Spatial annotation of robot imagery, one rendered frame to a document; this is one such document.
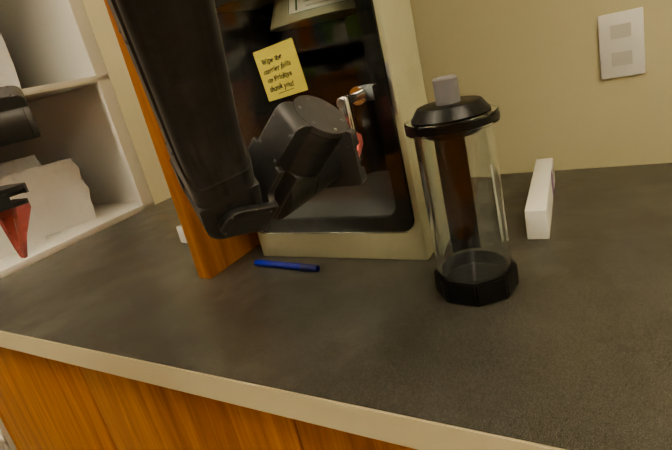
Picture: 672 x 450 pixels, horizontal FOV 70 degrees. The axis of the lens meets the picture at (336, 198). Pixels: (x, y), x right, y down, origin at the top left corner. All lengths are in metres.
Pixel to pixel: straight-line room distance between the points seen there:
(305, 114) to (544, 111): 0.70
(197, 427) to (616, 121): 0.90
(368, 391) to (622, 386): 0.23
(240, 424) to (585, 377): 0.43
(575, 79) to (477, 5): 0.24
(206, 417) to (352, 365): 0.27
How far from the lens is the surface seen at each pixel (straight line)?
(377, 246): 0.76
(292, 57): 0.72
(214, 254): 0.88
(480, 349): 0.55
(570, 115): 1.07
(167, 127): 0.36
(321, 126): 0.44
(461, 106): 0.54
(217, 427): 0.75
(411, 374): 0.53
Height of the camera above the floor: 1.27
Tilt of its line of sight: 17 degrees down
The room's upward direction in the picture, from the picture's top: 13 degrees counter-clockwise
